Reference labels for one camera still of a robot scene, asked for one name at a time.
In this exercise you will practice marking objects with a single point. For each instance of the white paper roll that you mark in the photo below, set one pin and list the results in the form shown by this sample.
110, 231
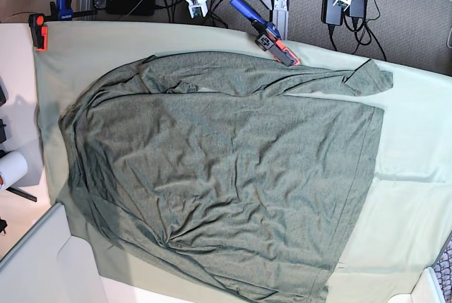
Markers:
13, 167

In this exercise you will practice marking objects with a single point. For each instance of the black power adapter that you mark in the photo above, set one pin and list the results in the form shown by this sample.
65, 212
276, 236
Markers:
331, 14
358, 9

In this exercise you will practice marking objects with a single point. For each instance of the blue orange bar clamp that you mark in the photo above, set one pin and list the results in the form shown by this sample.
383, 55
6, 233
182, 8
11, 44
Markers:
268, 38

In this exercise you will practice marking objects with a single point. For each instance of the orange black corner clamp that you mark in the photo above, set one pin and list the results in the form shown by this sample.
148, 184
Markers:
60, 10

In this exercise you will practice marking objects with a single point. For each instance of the light green table cloth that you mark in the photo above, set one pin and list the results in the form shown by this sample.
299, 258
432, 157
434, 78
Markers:
406, 218

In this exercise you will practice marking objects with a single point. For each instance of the green T-shirt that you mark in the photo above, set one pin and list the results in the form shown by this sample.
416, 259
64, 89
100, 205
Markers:
229, 170

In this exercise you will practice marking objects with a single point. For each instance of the black power adapter left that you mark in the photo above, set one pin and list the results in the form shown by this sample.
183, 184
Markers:
331, 14

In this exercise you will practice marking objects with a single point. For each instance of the black power adapter right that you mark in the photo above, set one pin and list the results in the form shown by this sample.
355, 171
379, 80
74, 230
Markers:
358, 9

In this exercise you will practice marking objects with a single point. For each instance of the black power brick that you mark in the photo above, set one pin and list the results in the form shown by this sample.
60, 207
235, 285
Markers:
130, 7

